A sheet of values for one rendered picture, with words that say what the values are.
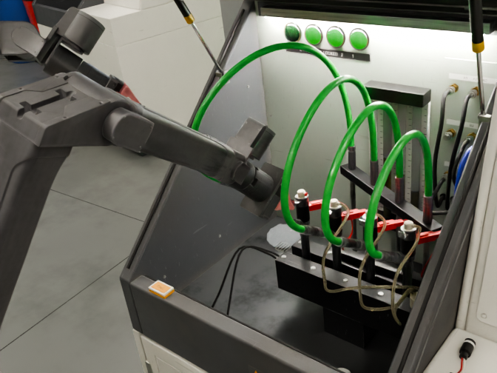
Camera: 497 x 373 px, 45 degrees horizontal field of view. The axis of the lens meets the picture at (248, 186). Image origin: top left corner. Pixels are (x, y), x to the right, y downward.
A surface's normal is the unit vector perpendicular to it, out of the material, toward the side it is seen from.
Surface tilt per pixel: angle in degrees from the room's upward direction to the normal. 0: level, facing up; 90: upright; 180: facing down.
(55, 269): 0
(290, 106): 90
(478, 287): 76
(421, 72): 90
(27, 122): 65
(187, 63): 90
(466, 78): 90
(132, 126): 110
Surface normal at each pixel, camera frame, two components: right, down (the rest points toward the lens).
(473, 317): -0.64, 0.22
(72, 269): -0.11, -0.87
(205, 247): 0.77, 0.23
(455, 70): -0.63, 0.44
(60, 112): 0.21, -0.78
